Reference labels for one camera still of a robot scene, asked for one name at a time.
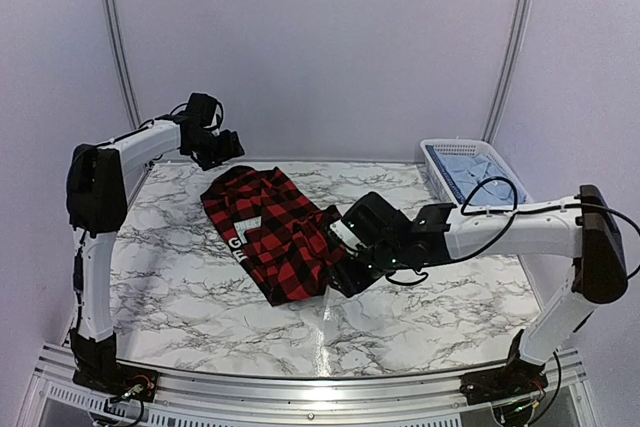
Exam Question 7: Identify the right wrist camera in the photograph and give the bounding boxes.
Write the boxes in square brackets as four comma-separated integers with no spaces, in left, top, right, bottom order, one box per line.
[329,219,363,252]

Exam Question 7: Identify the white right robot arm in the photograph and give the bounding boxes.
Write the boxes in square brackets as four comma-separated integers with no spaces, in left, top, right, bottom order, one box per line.
[328,185,630,395]

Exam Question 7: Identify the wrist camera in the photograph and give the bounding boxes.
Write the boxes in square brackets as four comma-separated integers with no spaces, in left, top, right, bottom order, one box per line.
[205,102,224,136]
[329,219,363,252]

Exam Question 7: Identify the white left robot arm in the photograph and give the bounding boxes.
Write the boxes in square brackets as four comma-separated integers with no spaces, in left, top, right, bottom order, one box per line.
[66,93,245,342]

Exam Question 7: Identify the red black plaid shirt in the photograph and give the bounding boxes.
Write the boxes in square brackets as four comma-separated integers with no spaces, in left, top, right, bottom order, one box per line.
[200,165,346,307]

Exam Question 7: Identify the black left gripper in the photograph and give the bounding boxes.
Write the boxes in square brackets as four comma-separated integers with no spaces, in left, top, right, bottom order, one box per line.
[185,129,242,171]

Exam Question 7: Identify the aluminium front frame rail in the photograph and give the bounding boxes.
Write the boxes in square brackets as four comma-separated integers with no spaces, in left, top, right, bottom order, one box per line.
[19,341,596,427]

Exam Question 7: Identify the white plastic basket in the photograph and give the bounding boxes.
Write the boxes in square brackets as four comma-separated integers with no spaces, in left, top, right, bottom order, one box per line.
[419,139,533,205]

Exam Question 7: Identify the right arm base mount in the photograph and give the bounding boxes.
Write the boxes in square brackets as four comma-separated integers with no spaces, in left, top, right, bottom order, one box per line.
[459,330,548,405]

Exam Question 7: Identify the right aluminium corner post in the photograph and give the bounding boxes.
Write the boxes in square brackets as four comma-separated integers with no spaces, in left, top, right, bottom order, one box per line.
[482,0,532,144]

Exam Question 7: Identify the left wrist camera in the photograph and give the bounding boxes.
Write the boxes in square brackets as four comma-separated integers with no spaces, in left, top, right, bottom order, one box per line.
[205,102,224,136]

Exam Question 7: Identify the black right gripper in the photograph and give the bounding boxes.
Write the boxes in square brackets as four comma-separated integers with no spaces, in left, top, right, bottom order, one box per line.
[328,241,406,298]

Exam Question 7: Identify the aluminium corner post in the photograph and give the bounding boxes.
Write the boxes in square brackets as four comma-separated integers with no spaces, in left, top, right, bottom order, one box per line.
[482,0,532,144]
[102,0,142,128]

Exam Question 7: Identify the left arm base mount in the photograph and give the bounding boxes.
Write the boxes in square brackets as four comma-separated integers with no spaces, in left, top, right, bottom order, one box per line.
[70,328,159,402]

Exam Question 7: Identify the left aluminium corner post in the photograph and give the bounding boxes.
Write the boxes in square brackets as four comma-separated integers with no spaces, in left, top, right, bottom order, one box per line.
[102,0,142,128]

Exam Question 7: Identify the light blue shirt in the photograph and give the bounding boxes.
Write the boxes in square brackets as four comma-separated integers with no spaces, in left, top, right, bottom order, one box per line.
[431,152,529,206]

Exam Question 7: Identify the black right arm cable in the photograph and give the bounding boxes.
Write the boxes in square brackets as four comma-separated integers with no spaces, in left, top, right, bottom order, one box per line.
[384,174,640,288]

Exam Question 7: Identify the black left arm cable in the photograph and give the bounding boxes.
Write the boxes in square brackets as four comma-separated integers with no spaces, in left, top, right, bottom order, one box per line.
[134,102,226,138]

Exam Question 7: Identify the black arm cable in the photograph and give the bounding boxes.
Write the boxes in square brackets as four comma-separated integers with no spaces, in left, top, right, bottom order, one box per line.
[134,102,226,138]
[384,174,640,288]

